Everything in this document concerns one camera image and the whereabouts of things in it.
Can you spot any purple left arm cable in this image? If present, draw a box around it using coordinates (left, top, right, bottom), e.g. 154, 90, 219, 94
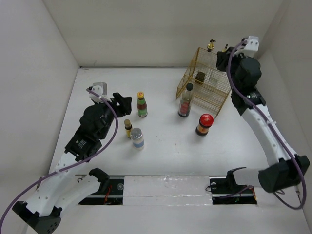
0, 88, 120, 227

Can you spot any gold wire basket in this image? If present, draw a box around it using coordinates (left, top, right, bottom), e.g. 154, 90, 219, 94
175, 47, 231, 117

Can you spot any red lid sauce jar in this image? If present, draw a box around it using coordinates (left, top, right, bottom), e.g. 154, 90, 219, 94
195, 114, 214, 136

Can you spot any black cap vinegar bottle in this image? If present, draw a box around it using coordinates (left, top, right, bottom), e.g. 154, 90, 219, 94
178, 83, 193, 117

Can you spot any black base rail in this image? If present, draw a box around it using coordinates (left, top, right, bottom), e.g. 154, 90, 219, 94
80, 175, 257, 206

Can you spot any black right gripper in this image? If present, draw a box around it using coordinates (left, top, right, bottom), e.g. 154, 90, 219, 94
215, 46, 248, 92

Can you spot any yellow cap sauce bottle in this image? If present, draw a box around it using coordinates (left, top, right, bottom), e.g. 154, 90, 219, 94
137, 91, 148, 117

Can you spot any clear glass oil bottle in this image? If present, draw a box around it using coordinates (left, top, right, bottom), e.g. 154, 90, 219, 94
209, 43, 229, 87

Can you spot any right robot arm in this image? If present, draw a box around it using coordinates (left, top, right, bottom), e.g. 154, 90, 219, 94
216, 47, 310, 193

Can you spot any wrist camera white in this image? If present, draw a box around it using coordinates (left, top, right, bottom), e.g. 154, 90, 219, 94
240, 36, 259, 58
89, 82, 110, 103

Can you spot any dark liquid oil bottle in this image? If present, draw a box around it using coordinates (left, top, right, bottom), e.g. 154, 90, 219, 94
195, 39, 216, 85

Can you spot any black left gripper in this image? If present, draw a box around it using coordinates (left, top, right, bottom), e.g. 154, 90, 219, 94
94, 93, 131, 139

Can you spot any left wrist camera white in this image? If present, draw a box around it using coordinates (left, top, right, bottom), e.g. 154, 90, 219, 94
89, 82, 110, 103

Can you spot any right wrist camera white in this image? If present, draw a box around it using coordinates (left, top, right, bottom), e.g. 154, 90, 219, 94
240, 36, 259, 58

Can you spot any small brown bottle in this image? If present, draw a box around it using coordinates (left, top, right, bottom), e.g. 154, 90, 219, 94
124, 119, 133, 138

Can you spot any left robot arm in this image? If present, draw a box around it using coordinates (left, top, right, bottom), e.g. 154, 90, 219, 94
11, 89, 132, 234

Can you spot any silver lid spice jar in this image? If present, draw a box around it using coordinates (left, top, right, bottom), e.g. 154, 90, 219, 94
130, 128, 144, 150

